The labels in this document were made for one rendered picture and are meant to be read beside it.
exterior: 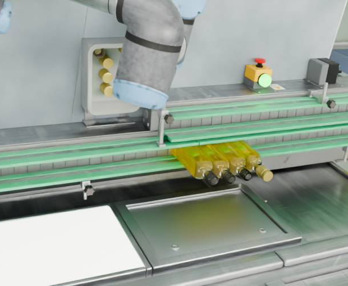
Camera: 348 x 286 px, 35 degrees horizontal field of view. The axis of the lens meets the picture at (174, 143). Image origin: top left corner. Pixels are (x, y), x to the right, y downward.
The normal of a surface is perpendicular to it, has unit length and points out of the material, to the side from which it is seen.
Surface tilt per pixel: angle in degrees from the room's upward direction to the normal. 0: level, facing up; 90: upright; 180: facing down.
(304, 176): 90
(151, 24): 37
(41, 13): 0
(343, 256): 90
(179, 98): 90
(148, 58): 25
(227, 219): 90
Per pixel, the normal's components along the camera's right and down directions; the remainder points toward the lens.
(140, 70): -0.18, 0.30
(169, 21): 0.49, -0.03
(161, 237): 0.07, -0.91
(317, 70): -0.92, 0.10
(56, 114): 0.40, 0.41
